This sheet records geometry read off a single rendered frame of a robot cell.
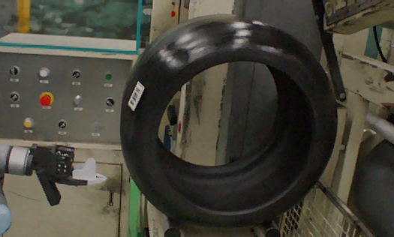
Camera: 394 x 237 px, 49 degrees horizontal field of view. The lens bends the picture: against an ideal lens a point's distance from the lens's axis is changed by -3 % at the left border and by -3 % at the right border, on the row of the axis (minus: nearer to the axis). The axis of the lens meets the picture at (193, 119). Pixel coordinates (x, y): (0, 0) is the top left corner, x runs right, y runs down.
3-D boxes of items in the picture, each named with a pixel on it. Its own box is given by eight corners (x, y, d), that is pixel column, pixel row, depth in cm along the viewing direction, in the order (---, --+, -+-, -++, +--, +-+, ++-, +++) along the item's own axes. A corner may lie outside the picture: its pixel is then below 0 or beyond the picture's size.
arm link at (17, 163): (7, 178, 113) (14, 166, 121) (25, 181, 114) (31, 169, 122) (10, 152, 111) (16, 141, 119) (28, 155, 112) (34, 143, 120)
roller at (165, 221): (158, 187, 150) (153, 176, 149) (170, 183, 150) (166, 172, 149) (167, 246, 117) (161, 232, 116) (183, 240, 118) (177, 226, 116)
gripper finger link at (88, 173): (108, 168, 117) (73, 163, 115) (105, 188, 118) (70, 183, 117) (109, 163, 120) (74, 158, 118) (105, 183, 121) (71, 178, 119)
